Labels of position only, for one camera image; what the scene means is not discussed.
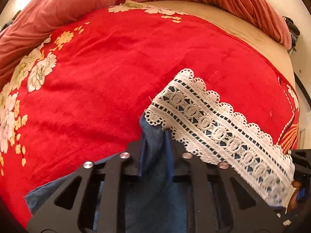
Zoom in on right hand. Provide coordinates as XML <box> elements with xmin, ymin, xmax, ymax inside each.
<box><xmin>287</xmin><ymin>180</ymin><xmax>301</xmax><ymax>213</ymax></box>

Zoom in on red floral blanket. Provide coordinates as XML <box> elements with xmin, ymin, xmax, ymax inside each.
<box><xmin>1</xmin><ymin>1</ymin><xmax>299</xmax><ymax>232</ymax></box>

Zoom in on dark clothes pile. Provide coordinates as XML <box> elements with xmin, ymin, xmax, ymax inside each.
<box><xmin>283</xmin><ymin>16</ymin><xmax>301</xmax><ymax>51</ymax></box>

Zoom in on blue denim pants lace hem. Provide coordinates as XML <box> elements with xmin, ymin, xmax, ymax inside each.
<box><xmin>26</xmin><ymin>70</ymin><xmax>295</xmax><ymax>232</ymax></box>

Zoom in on salmon pink quilt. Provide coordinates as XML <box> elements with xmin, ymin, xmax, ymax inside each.
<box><xmin>1</xmin><ymin>0</ymin><xmax>292</xmax><ymax>85</ymax></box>

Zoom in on beige mattress sheet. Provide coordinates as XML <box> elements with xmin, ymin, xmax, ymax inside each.
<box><xmin>147</xmin><ymin>1</ymin><xmax>295</xmax><ymax>87</ymax></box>

